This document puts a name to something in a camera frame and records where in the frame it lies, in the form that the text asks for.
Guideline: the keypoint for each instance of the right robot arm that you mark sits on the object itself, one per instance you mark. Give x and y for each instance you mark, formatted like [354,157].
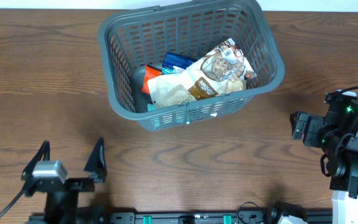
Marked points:
[336,134]

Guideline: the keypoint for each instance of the beige pouch with label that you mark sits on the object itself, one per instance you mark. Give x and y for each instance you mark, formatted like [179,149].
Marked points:
[233,84]

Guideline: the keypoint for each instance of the beige paper pouch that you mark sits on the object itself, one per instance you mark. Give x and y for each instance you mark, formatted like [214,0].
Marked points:
[171,89]

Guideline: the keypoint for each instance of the grey plastic lattice basket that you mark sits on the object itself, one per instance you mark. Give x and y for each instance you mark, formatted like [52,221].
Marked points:
[130,40]

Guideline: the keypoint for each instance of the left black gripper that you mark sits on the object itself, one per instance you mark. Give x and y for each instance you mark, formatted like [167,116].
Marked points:
[87,183]

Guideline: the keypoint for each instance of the teal snack packet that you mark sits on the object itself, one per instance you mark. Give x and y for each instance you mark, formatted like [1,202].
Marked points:
[150,107]

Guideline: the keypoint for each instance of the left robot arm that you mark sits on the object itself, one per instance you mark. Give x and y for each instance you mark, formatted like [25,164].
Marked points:
[64,203]

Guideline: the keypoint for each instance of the orange cracker sleeve pack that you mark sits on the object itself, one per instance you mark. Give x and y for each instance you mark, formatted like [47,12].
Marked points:
[150,73]

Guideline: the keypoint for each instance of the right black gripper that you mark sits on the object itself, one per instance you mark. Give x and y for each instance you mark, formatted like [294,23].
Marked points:
[315,122]

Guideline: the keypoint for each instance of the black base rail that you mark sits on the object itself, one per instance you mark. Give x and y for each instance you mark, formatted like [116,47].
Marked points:
[246,215]

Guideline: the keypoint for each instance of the brown cookie snack pouch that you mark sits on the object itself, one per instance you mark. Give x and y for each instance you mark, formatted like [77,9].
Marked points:
[211,72]

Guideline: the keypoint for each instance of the tissue multipack blue side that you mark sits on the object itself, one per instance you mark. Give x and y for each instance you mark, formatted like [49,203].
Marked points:
[174,63]

